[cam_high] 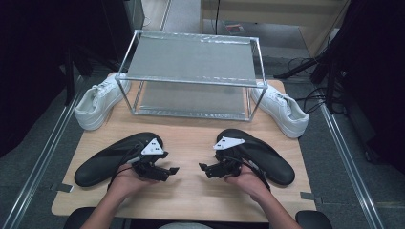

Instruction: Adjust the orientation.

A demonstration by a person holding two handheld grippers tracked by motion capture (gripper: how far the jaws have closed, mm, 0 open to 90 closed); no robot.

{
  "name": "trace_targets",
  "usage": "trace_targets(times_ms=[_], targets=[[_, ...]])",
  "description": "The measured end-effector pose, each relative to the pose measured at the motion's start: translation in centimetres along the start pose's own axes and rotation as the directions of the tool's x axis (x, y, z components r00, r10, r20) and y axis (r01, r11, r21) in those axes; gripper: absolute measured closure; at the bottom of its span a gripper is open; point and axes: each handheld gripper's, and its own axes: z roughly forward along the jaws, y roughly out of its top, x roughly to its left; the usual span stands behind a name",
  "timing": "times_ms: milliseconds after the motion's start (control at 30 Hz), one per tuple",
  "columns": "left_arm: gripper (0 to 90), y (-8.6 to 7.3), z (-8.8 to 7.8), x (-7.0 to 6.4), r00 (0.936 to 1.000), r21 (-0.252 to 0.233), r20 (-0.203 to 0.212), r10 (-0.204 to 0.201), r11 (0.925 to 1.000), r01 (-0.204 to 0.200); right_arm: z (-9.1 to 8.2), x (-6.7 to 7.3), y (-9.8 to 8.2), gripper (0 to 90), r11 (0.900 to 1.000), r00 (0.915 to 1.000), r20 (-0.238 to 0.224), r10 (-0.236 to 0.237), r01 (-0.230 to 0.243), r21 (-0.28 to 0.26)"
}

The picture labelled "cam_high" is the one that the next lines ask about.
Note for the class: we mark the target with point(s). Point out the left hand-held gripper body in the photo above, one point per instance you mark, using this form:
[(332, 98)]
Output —
[(152, 148)]

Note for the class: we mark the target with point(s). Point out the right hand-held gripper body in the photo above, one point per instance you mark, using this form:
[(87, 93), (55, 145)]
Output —
[(227, 143)]

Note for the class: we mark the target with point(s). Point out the black slipper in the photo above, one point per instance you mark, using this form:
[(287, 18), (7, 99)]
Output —
[(105, 162), (267, 159)]

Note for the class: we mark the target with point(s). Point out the white sneaker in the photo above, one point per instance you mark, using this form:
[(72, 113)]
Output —
[(95, 105), (283, 109)]

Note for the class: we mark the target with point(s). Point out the metal shoe rack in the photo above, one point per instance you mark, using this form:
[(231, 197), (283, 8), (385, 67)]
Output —
[(191, 60)]

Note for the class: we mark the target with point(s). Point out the person's right hand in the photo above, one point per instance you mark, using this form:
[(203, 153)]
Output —
[(246, 183)]

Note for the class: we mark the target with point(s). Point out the person's left hand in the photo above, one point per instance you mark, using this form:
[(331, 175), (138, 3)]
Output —
[(133, 184)]

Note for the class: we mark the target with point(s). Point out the person's grey clothing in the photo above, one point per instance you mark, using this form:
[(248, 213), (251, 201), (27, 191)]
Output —
[(181, 226)]

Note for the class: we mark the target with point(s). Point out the grey tape piece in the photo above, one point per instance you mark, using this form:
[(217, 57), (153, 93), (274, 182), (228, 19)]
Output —
[(62, 187), (310, 197)]

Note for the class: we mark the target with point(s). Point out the black tripod leg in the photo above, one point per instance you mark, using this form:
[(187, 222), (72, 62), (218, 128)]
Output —
[(296, 68)]

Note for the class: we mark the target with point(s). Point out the black chair armrest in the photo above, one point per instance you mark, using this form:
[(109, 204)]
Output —
[(313, 220), (78, 219)]

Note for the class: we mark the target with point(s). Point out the black metal stand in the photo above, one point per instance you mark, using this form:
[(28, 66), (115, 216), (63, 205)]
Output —
[(69, 76)]

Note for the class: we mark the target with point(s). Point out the red flat item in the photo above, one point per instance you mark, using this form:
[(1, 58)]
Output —
[(235, 28)]

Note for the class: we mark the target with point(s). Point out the wooden cabinet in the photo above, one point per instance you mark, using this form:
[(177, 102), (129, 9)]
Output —
[(286, 12)]

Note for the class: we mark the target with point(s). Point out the metal floor rail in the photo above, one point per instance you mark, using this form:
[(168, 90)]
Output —
[(350, 165), (41, 152)]

